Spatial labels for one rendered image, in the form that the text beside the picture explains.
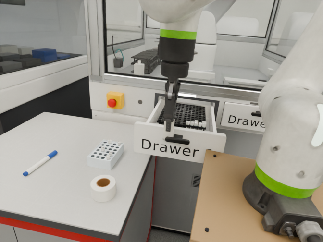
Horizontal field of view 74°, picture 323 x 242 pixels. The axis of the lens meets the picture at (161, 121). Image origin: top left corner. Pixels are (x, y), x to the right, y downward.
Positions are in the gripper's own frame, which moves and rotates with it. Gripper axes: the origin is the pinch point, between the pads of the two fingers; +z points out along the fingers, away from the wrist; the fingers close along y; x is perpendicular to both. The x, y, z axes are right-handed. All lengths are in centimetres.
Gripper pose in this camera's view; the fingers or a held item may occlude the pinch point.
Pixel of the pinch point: (168, 129)
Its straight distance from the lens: 64.8
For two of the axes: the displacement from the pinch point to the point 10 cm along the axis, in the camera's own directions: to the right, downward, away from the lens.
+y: -1.7, 4.0, -9.0
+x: 9.8, 1.4, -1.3
